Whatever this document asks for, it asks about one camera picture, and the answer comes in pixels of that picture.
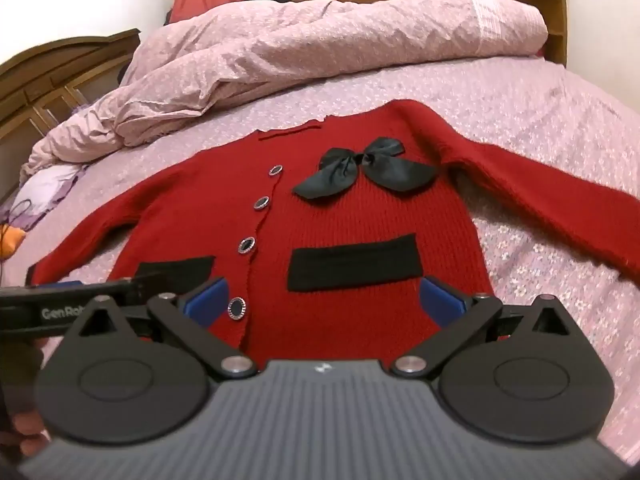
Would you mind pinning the pink duvet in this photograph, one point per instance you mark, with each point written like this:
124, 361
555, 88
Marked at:
300, 50

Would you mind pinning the wooden headboard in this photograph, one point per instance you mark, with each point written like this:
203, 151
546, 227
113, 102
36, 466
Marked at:
50, 75

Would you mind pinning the wooden low cabinet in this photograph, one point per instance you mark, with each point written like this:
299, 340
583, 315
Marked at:
555, 20

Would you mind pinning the orange item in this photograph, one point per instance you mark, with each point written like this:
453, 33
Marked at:
10, 242

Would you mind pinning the person's left hand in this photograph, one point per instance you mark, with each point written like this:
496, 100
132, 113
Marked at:
30, 430

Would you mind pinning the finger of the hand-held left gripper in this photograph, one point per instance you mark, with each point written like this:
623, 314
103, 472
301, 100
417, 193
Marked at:
147, 286

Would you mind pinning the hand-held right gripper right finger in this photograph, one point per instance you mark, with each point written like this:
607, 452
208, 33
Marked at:
440, 305

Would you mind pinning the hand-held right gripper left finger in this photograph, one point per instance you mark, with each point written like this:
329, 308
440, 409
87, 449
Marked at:
210, 302

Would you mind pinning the red knit cardigan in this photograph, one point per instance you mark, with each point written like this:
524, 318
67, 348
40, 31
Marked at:
350, 220

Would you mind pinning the pink floral bed sheet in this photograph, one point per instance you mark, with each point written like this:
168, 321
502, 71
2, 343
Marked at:
525, 110

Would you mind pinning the purple ruffled pillow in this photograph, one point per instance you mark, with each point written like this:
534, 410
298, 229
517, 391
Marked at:
50, 185

